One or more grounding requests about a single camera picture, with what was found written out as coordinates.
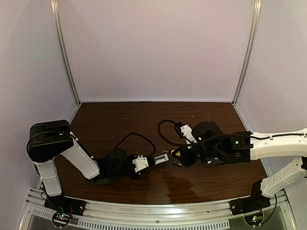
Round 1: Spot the yellow handled screwdriver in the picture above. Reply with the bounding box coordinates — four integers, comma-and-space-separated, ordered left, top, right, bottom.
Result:
162, 149, 181, 157

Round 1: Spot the white remote control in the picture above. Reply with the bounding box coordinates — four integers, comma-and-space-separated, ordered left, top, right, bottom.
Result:
154, 154, 169, 165

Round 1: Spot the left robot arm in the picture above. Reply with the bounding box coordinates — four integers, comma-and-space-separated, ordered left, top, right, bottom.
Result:
26, 120, 156, 207

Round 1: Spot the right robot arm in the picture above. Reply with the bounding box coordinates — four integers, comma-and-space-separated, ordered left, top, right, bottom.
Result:
171, 122, 307, 198

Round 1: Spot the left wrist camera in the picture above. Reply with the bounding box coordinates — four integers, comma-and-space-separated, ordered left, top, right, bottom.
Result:
132, 155, 149, 173

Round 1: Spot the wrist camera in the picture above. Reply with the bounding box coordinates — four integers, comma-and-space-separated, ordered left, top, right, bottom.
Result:
174, 122, 197, 144
132, 155, 149, 173

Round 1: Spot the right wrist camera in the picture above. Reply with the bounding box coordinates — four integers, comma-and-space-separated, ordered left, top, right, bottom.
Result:
174, 122, 197, 144

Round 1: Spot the left black cable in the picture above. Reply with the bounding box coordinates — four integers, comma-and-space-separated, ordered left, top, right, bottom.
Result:
115, 132, 157, 159

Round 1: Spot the black cable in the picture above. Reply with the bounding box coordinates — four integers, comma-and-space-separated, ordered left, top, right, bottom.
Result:
157, 119, 204, 147
115, 132, 157, 159

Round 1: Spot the right black cable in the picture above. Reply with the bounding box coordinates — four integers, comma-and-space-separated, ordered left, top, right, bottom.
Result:
157, 119, 204, 147

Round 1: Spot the front aluminium rail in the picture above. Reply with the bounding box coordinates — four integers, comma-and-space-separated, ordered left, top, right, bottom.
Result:
17, 190, 296, 230

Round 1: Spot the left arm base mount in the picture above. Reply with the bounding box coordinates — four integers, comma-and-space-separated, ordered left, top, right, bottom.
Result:
41, 184, 86, 229

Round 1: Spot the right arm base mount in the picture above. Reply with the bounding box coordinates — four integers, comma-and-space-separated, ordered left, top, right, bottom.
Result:
229, 180, 277, 227

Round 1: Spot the right aluminium frame post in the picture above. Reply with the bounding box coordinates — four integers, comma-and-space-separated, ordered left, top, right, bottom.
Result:
232, 0, 262, 106

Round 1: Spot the aluminium frame post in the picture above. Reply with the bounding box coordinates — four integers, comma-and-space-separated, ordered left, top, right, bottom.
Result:
232, 0, 262, 106
50, 0, 81, 106

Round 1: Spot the left aluminium frame post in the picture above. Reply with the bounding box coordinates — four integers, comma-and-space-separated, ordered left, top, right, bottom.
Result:
50, 0, 81, 106

